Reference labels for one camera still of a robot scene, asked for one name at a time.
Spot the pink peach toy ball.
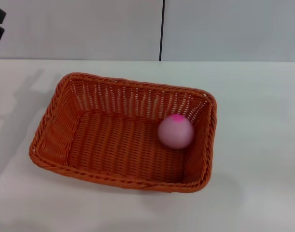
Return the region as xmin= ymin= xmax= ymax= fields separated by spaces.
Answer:
xmin=157 ymin=113 xmax=195 ymax=150

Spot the orange woven rectangular basket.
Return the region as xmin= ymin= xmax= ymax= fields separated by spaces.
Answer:
xmin=28 ymin=72 xmax=218 ymax=194

